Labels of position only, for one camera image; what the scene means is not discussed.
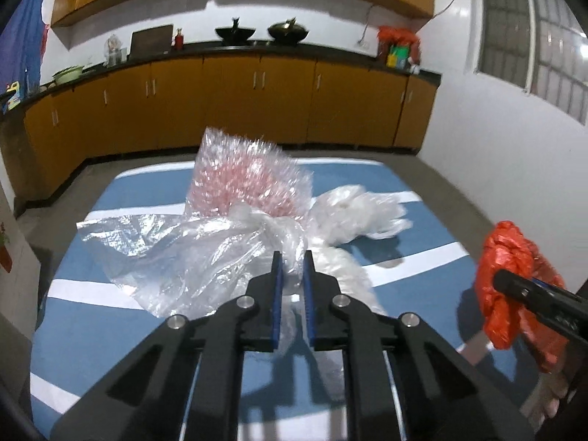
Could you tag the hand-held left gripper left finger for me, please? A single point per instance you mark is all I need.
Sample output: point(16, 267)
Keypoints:
point(276, 303)

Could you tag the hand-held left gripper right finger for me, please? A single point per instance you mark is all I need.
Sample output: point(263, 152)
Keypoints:
point(308, 303)

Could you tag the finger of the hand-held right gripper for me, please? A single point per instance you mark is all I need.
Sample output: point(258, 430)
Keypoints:
point(549, 283)
point(514, 287)

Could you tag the red plastic bag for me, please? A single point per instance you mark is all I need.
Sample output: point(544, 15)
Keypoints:
point(505, 257)

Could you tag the clear plastic bag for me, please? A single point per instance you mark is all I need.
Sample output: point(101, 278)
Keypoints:
point(183, 257)

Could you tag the person's right hand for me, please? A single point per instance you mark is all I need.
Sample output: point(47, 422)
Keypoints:
point(549, 404)

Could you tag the white translucent plastic bag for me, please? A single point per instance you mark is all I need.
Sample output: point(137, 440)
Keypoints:
point(353, 213)

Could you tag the blue white striped tablecloth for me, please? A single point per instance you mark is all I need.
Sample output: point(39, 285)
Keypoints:
point(413, 243)

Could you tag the crumpled bubble wrap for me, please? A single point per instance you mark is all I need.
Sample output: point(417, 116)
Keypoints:
point(243, 174)

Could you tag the wooden base cabinet row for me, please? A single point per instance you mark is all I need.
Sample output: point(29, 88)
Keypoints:
point(229, 101)

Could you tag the white mug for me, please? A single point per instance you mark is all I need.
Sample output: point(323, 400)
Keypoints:
point(415, 69)

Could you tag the black kitchen countertop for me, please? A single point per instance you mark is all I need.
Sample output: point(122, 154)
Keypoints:
point(330, 57)

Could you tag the barred window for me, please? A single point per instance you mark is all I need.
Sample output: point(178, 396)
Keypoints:
point(528, 32)

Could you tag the green box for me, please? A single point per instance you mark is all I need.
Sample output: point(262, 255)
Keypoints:
point(398, 56)

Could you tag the black wok right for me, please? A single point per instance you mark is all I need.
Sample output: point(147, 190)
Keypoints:
point(288, 32)

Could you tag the black wok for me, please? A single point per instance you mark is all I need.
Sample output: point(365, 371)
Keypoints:
point(288, 32)
point(235, 34)

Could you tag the red bag over condiments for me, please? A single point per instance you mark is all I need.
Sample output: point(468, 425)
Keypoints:
point(398, 36)

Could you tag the red bottle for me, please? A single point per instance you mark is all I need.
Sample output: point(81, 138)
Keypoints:
point(179, 40)

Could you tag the dark wooden cutting board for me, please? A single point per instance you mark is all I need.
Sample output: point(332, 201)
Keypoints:
point(151, 41)

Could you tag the glass jar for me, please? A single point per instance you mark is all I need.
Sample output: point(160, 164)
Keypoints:
point(115, 53)

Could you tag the green enamel basin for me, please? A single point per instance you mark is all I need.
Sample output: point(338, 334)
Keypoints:
point(67, 76)

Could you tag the colourful small box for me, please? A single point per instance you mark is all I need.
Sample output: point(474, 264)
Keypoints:
point(11, 96)

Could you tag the blue hanging cloth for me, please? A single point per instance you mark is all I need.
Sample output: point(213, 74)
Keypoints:
point(20, 41)

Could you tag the red wall ornament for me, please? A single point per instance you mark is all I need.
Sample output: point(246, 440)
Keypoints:
point(4, 248)

